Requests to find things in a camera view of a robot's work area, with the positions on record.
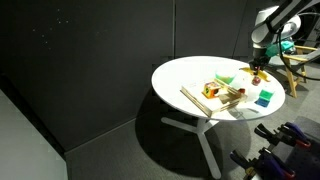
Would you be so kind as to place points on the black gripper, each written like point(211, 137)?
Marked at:
point(260, 61)

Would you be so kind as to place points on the dark red round fruit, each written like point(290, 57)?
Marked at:
point(256, 81)

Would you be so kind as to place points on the green cube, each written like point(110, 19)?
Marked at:
point(265, 97)

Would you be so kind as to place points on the green translucent bowl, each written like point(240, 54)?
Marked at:
point(225, 79)

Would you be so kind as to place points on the wooden chair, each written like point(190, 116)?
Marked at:
point(293, 73)

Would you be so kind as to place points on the colourful fabric toy cube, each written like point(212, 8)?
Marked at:
point(210, 90)

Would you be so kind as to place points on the wooden slatted tray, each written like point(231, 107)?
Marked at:
point(213, 103)

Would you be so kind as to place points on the purple spring clamp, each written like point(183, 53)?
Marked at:
point(270, 163)
point(295, 133)

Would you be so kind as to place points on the white table base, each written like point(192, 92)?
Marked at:
point(203, 140)

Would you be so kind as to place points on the dark perforated board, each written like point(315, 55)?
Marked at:
point(306, 163)

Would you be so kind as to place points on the white panel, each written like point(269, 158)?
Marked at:
point(23, 146)

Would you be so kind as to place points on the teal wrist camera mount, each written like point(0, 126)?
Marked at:
point(278, 48)

